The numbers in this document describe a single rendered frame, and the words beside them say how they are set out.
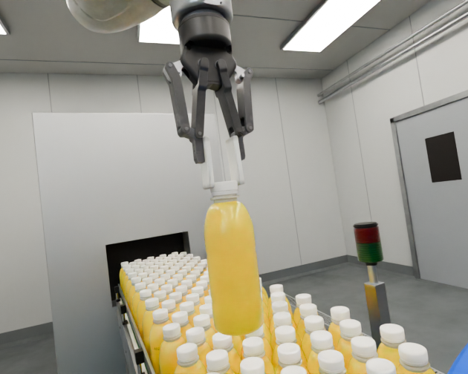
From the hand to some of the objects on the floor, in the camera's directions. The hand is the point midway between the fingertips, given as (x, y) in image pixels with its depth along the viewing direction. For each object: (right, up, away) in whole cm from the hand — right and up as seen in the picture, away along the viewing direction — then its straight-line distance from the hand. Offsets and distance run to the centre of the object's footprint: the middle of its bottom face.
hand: (221, 163), depth 43 cm
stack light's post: (+54, -138, +32) cm, 152 cm away
